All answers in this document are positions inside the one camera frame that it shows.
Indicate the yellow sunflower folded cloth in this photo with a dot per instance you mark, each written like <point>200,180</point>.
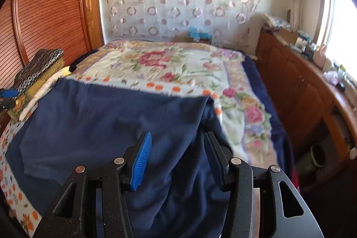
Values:
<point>24,98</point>

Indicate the window with wooden frame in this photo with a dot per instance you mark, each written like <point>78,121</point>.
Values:
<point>336,33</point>

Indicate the navy blue t-shirt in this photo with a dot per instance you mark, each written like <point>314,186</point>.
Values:
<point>125,126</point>

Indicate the orange print white towel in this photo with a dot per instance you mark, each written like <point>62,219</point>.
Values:
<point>16,198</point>

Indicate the black circle pattern folded cloth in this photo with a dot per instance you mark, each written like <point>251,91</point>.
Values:
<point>42,61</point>

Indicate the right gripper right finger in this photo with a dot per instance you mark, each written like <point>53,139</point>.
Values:
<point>218,156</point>

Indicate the floral bedspread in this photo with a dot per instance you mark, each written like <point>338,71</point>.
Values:
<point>190,70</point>

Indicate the blue toy on bed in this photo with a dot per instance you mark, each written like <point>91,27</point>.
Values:
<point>197,35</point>

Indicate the yellow plush toy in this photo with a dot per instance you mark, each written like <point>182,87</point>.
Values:
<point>66,71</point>

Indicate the wooden side cabinet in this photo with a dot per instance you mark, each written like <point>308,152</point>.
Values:
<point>318,119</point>

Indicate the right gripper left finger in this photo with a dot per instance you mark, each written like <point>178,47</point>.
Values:
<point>136,159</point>

